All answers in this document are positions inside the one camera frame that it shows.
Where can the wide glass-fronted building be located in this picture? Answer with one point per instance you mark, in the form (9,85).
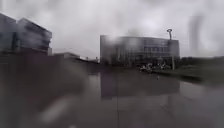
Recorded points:
(140,49)

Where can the row of parked two-wheelers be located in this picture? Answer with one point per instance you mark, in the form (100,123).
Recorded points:
(151,67)

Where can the wet grey paved plaza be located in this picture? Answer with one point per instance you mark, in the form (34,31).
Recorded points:
(133,106)

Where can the tall lamp pole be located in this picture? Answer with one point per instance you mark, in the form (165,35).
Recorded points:
(172,50)

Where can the grass strip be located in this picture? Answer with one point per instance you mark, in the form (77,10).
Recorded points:
(196,72)

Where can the dark multi-storey building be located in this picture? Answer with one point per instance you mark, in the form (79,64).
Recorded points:
(31,36)

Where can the dark hedge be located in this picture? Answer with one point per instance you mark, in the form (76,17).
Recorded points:
(200,61)

